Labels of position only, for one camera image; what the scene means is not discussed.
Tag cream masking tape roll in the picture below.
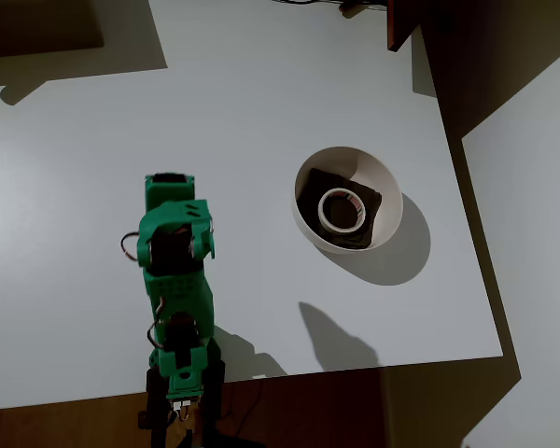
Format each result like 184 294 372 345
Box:
316 187 368 235

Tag black cloth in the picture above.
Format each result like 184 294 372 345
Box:
297 167 384 250

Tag beige round bowl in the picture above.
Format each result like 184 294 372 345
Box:
291 146 405 254

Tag reddish brown board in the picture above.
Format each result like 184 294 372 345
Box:
385 0 425 53

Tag black cable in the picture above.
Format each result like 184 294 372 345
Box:
271 0 388 14

